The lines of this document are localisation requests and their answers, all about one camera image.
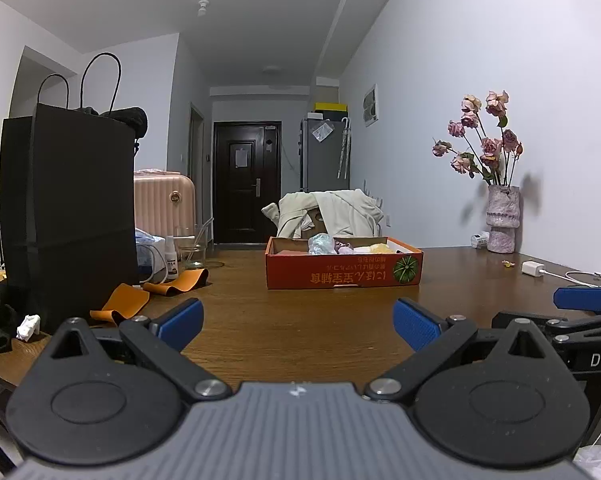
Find dark entrance door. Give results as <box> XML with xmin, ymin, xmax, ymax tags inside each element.
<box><xmin>213</xmin><ymin>121</ymin><xmax>283</xmax><ymax>245</ymax></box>

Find orange leather strap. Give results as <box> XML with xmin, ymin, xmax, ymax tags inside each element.
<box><xmin>89</xmin><ymin>267</ymin><xmax>210</xmax><ymax>327</ymax></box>

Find black paper shopping bag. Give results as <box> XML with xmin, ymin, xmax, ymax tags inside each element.
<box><xmin>0</xmin><ymin>52</ymin><xmax>140</xmax><ymax>334</ymax></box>

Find side room door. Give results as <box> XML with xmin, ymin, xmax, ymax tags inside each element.
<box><xmin>189</xmin><ymin>102</ymin><xmax>206</xmax><ymax>226</ymax></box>

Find beige jacket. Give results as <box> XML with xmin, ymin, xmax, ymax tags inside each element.
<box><xmin>262</xmin><ymin>191</ymin><xmax>327</xmax><ymax>239</ymax></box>

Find grey refrigerator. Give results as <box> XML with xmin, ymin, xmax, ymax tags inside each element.
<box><xmin>300</xmin><ymin>115</ymin><xmax>351</xmax><ymax>194</ymax></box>

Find white charging cable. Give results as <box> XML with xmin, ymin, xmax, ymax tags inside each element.
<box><xmin>543</xmin><ymin>269</ymin><xmax>601</xmax><ymax>286</ymax></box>

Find wooden chair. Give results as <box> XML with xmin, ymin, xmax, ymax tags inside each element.
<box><xmin>300</xmin><ymin>210</ymin><xmax>327</xmax><ymax>239</ymax></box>

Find pink hard-shell suitcase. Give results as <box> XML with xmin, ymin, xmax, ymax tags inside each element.
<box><xmin>133</xmin><ymin>170</ymin><xmax>198</xmax><ymax>241</ymax></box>

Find white wall panel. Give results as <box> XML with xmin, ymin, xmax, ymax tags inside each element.
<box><xmin>363</xmin><ymin>83</ymin><xmax>381</xmax><ymax>128</ymax></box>

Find clear bag with blue items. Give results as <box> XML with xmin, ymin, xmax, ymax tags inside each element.
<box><xmin>134</xmin><ymin>228</ymin><xmax>169</xmax><ymax>281</ymax></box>

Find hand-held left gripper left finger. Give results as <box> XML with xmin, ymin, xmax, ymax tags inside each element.
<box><xmin>50</xmin><ymin>298</ymin><xmax>232</xmax><ymax>404</ymax></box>

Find red cardboard box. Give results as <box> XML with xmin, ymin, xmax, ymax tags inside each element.
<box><xmin>265</xmin><ymin>236</ymin><xmax>425</xmax><ymax>290</ymax></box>

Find white jacket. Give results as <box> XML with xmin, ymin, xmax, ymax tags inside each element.
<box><xmin>314</xmin><ymin>189</ymin><xmax>385</xmax><ymax>239</ymax></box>

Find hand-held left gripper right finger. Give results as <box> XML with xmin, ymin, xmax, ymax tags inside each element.
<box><xmin>367</xmin><ymin>298</ymin><xmax>557</xmax><ymax>404</ymax></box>

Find pink textured vase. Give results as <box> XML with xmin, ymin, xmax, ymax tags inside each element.
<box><xmin>485</xmin><ymin>185</ymin><xmax>522</xmax><ymax>255</ymax></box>

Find dried pink roses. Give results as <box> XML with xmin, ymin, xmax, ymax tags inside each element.
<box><xmin>433</xmin><ymin>90</ymin><xmax>525</xmax><ymax>187</ymax></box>

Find black garment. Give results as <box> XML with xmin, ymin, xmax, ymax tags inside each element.
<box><xmin>78</xmin><ymin>106</ymin><xmax>149</xmax><ymax>154</ymax></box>

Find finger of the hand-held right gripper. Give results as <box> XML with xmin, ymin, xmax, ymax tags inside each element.
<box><xmin>491</xmin><ymin>310</ymin><xmax>601</xmax><ymax>343</ymax></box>
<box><xmin>553</xmin><ymin>284</ymin><xmax>601</xmax><ymax>314</ymax></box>

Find white spray bottle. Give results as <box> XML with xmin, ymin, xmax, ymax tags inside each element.
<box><xmin>164</xmin><ymin>236</ymin><xmax>180</xmax><ymax>281</ymax></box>

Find clear drinking glass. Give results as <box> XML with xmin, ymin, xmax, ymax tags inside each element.
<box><xmin>177</xmin><ymin>227</ymin><xmax>208</xmax><ymax>270</ymax></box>

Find clear plastic bag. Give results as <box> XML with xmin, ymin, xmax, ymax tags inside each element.
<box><xmin>307</xmin><ymin>233</ymin><xmax>337</xmax><ymax>256</ymax></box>

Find small white crumpled object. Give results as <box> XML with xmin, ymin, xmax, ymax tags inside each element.
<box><xmin>16</xmin><ymin>314</ymin><xmax>42</xmax><ymax>341</ymax></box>

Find white crumpled plastic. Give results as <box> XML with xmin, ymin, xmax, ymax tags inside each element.
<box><xmin>574</xmin><ymin>444</ymin><xmax>601</xmax><ymax>480</ymax></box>

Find folded umbrella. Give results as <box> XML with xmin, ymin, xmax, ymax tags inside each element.
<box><xmin>337</xmin><ymin>116</ymin><xmax>352</xmax><ymax>180</ymax></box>

